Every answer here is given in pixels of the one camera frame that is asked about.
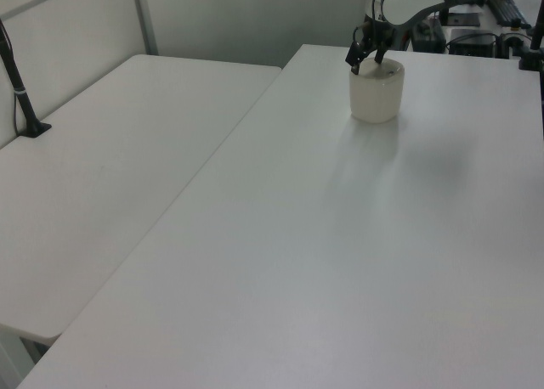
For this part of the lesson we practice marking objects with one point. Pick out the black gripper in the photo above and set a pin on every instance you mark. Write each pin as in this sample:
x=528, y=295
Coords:
x=376, y=34

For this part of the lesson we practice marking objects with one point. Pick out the cream round trash bin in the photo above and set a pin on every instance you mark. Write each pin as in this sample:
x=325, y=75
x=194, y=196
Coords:
x=376, y=96

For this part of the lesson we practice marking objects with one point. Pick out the black equipment case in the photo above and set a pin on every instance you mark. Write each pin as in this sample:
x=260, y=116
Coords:
x=428, y=36

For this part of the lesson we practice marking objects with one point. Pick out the black flat electronics box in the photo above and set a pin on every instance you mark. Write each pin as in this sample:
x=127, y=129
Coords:
x=472, y=43

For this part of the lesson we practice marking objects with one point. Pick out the black keyboard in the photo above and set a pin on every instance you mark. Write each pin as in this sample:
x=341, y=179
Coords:
x=508, y=9

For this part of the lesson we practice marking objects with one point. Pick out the black pole with clamp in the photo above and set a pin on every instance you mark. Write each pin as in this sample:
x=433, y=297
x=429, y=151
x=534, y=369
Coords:
x=534, y=45

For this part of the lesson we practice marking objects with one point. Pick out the white side table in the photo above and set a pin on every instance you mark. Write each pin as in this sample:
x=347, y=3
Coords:
x=106, y=159

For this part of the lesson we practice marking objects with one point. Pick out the black pole with foot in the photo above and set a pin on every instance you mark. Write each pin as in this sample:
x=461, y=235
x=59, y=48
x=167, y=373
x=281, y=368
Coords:
x=19, y=91

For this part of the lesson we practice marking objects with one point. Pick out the white partition frame post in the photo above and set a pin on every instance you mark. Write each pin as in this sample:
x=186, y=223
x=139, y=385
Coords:
x=144, y=19

